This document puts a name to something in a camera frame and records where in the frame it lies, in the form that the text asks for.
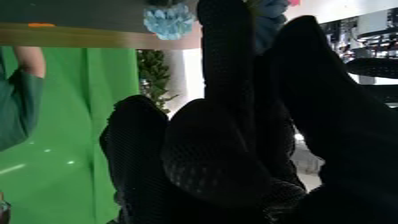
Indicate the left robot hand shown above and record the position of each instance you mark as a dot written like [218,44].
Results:
[375,68]

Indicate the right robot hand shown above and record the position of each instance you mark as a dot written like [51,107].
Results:
[224,160]

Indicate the grey blue flower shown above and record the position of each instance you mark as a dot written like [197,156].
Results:
[270,20]

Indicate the person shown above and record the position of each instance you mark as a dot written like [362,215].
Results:
[18,100]

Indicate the dark mat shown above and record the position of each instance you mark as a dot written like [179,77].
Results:
[71,11]

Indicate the pink flower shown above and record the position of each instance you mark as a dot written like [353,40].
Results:
[293,2]

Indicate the green plant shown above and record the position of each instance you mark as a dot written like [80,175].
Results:
[153,73]

